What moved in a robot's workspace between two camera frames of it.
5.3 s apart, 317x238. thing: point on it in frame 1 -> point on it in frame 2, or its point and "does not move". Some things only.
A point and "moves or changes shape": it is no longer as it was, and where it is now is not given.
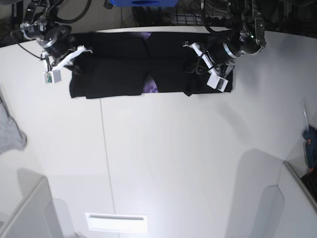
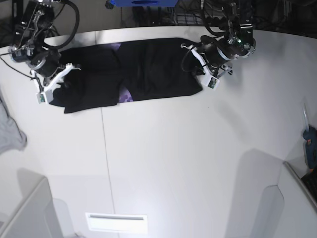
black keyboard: (310, 181) does not move
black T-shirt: (133, 63) moves or changes shape
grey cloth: (12, 139) does not move
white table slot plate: (117, 222) does not move
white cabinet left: (36, 216) does not move
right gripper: (58, 45) -> (47, 70)
